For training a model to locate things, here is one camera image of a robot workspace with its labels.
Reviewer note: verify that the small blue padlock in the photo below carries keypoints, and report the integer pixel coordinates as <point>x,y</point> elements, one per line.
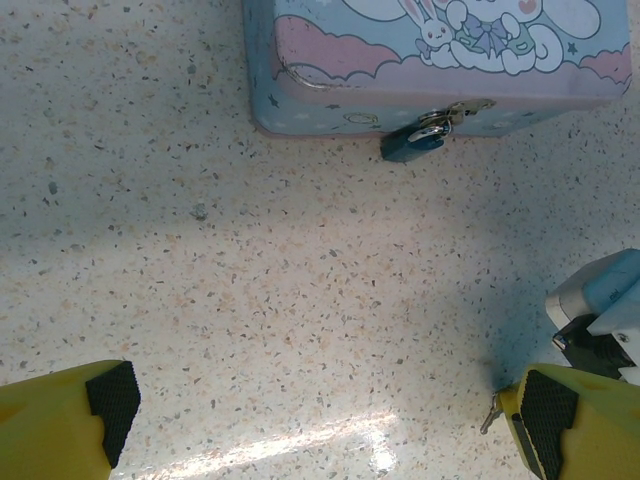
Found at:
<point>407,147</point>

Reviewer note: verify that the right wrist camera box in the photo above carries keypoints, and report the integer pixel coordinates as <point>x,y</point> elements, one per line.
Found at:
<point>610,282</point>

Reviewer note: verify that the pastel bunny print tin box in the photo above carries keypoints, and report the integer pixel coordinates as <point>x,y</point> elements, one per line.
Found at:
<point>350,60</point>

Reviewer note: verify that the small metal key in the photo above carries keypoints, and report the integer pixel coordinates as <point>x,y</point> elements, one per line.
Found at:
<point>487,422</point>

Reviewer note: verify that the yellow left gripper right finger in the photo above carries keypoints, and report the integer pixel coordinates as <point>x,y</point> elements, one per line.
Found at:
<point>590,430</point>

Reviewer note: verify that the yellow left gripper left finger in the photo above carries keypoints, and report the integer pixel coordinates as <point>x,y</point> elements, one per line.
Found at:
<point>45,425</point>

